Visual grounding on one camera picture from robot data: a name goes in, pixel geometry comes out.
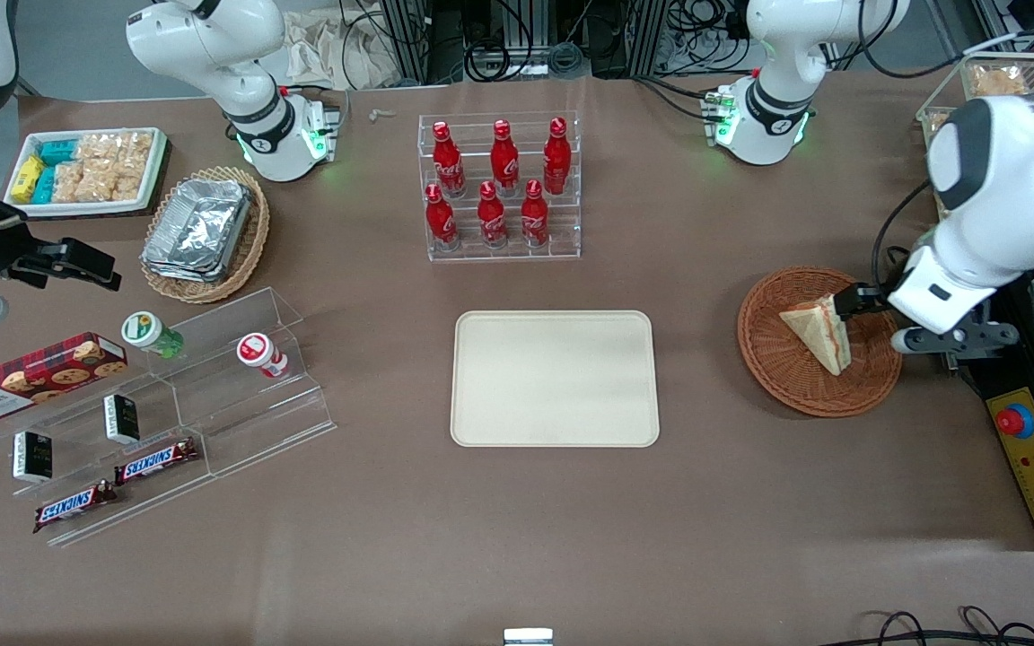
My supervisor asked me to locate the triangle sandwich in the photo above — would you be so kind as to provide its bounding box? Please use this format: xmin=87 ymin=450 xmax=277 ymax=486
xmin=778 ymin=293 xmax=853 ymax=377

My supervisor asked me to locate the aluminium foil tray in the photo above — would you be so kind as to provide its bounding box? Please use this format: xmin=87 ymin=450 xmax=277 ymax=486
xmin=145 ymin=177 xmax=254 ymax=272
xmin=141 ymin=253 xmax=235 ymax=284

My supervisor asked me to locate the round brown wicker basket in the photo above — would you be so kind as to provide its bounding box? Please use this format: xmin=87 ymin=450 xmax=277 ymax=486
xmin=737 ymin=266 xmax=905 ymax=419

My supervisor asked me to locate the white snack tray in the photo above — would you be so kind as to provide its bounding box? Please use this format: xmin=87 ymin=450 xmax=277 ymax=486
xmin=3 ymin=127 xmax=171 ymax=220

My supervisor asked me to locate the oval tan wicker basket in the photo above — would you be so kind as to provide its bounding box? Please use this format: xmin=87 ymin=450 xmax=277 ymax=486
xmin=139 ymin=164 xmax=271 ymax=305

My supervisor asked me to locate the cream rectangular tray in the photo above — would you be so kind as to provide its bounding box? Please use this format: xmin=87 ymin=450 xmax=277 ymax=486
xmin=451 ymin=310 xmax=662 ymax=449

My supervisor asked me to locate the yellow snack pack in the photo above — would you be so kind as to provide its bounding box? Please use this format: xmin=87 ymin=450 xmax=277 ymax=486
xmin=10 ymin=154 xmax=45 ymax=205

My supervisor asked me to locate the clear rice cracker pack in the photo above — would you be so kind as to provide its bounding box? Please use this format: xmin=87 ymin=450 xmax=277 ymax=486
xmin=50 ymin=160 xmax=119 ymax=205
xmin=113 ymin=154 xmax=148 ymax=202
xmin=75 ymin=132 xmax=153 ymax=165

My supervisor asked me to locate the green lidded drink bottle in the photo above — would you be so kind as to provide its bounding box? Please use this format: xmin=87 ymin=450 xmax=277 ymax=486
xmin=120 ymin=310 xmax=185 ymax=361

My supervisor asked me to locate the red tartan cookie box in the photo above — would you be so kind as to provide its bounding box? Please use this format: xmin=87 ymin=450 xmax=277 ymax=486
xmin=0 ymin=331 xmax=130 ymax=424

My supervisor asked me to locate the small black white box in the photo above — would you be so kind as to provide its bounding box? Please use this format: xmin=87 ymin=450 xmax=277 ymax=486
xmin=12 ymin=431 xmax=55 ymax=485
xmin=102 ymin=393 xmax=142 ymax=446

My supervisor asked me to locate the red lidded drink bottle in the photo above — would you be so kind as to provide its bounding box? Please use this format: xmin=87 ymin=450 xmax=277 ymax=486
xmin=236 ymin=332 xmax=290 ymax=380

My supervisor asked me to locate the brown snickers bar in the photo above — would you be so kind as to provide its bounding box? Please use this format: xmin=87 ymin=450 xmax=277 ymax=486
xmin=31 ymin=479 xmax=119 ymax=535
xmin=114 ymin=437 xmax=200 ymax=486

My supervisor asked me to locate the clear acrylic step shelf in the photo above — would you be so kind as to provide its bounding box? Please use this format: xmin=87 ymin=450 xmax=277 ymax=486
xmin=0 ymin=286 xmax=339 ymax=549

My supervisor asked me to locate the clear acrylic bottle rack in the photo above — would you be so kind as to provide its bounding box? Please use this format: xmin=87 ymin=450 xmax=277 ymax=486
xmin=417 ymin=110 xmax=583 ymax=264

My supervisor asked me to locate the crumpled beige paper bag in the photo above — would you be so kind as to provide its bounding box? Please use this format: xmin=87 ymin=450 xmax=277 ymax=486
xmin=282 ymin=7 xmax=397 ymax=92

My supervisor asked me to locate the red cola bottle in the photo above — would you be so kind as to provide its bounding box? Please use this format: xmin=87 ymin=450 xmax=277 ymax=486
xmin=424 ymin=182 xmax=460 ymax=252
xmin=489 ymin=118 xmax=521 ymax=197
xmin=542 ymin=117 xmax=572 ymax=196
xmin=431 ymin=121 xmax=467 ymax=199
xmin=477 ymin=180 xmax=509 ymax=250
xmin=520 ymin=179 xmax=550 ymax=249

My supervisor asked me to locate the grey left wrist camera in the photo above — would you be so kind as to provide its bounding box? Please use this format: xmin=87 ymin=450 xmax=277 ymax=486
xmin=891 ymin=322 xmax=1020 ymax=359

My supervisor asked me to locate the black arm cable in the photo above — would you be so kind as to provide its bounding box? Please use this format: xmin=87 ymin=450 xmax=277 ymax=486
xmin=871 ymin=178 xmax=933 ymax=290

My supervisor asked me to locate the wire basket with snacks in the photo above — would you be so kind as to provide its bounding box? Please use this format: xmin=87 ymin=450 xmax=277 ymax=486
xmin=916 ymin=51 xmax=1034 ymax=146

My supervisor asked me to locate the black floor cable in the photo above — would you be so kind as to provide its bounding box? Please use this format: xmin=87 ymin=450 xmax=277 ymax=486
xmin=840 ymin=605 xmax=1034 ymax=646

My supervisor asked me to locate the aluminium frame with cables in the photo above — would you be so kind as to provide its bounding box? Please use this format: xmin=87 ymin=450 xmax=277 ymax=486
xmin=337 ymin=0 xmax=756 ymax=86

